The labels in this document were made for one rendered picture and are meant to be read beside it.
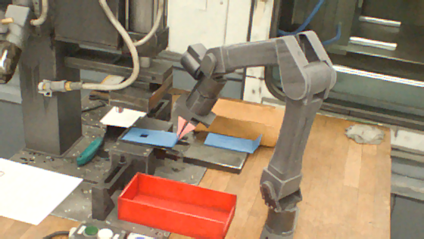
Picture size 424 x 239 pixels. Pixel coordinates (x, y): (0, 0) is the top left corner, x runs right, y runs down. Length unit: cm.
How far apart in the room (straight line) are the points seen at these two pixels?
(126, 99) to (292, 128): 41
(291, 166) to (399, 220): 98
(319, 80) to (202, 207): 44
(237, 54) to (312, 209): 44
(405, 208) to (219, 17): 92
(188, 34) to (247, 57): 84
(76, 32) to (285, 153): 57
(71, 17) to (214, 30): 74
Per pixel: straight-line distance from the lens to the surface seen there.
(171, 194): 140
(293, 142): 120
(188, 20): 205
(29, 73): 152
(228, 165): 153
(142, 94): 137
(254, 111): 178
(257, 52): 122
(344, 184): 158
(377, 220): 147
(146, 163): 143
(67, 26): 142
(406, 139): 198
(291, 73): 113
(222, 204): 137
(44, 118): 155
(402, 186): 206
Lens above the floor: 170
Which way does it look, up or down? 29 degrees down
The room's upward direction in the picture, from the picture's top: 4 degrees clockwise
